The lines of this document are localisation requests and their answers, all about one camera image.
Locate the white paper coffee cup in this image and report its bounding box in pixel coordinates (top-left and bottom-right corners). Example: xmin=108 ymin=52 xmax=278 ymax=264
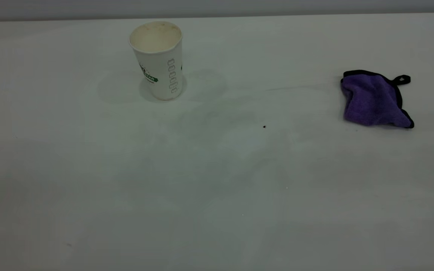
xmin=128 ymin=21 xmax=184 ymax=101

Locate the purple cloth with black trim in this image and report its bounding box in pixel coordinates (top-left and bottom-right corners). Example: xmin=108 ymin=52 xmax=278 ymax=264
xmin=340 ymin=70 xmax=415 ymax=129

